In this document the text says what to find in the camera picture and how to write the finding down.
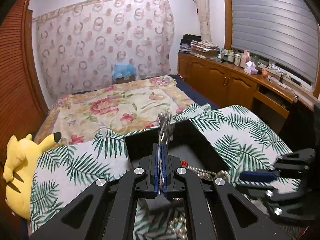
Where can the cream side curtain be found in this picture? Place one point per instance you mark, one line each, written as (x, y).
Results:
(204, 19)

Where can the yellow pikachu plush toy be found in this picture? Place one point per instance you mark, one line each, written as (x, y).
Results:
(19, 168)

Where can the grey window blind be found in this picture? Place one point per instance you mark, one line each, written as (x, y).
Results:
(284, 31)

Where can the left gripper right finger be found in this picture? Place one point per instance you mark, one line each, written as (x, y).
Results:
(178, 182)

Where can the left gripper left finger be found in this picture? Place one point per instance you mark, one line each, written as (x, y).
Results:
(142, 182)

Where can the brown louvered wardrobe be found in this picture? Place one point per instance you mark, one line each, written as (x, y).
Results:
(23, 107)

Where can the brown cardboard box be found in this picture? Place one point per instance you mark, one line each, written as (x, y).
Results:
(125, 79)

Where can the pink bottle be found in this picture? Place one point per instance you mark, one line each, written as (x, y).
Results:
(245, 58)

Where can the palm leaf print cloth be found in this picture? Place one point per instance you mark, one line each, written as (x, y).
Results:
(242, 140)

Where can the wooden sideboard cabinet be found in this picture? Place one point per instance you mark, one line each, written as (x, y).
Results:
(225, 85)

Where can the blue plush toy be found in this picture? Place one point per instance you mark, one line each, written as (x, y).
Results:
(123, 71)

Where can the dark blue mattress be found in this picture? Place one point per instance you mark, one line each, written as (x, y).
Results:
(193, 94)

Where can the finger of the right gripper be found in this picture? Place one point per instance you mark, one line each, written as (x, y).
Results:
(254, 191)
(260, 176)

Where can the floral bed blanket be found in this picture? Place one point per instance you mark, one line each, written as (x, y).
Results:
(122, 108)

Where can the black jewelry box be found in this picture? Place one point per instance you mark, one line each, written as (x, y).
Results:
(188, 144)

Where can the white tissue box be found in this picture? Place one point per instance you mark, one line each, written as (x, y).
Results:
(250, 68)

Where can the stack of folded clothes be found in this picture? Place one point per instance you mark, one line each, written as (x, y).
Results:
(194, 45)

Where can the circle pattern curtain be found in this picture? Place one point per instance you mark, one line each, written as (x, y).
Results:
(79, 45)

